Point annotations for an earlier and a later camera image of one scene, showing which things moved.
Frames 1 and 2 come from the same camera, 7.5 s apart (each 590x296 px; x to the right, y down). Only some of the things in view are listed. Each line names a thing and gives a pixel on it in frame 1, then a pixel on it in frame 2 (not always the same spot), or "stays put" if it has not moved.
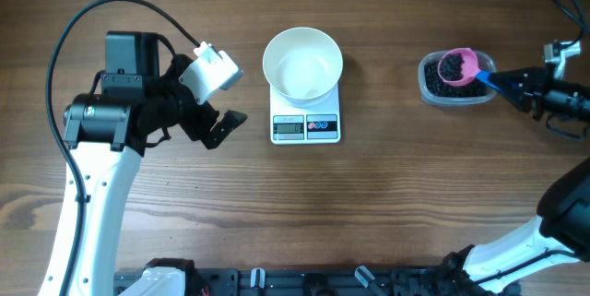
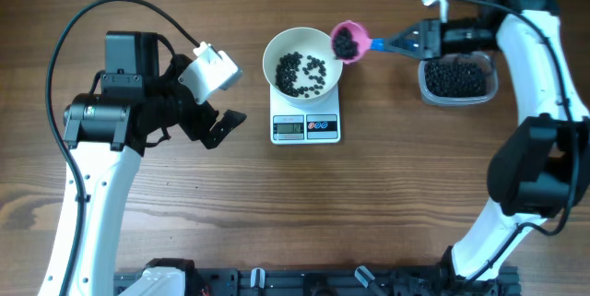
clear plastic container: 434,90 stays put
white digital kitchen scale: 292,125 stays put
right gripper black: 536,98 -> 430,39
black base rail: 316,281 stays put
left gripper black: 203,125 stays put
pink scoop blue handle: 461,66 -> 360,36
